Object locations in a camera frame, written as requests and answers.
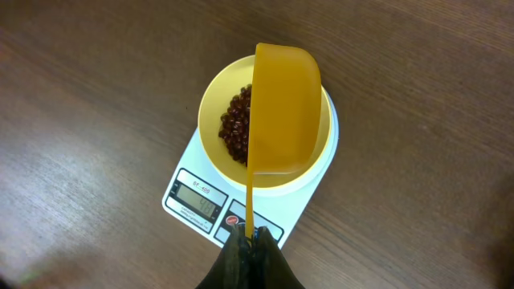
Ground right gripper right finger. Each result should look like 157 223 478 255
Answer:
251 226 304 289

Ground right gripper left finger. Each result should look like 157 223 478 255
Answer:
196 225 251 289

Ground yellow measuring scoop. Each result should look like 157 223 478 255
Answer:
245 43 321 239

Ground white digital kitchen scale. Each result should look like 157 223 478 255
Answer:
161 99 339 247

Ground red beans in bowl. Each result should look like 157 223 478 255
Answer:
218 84 252 166

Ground yellow plastic bowl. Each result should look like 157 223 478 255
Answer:
198 55 335 197

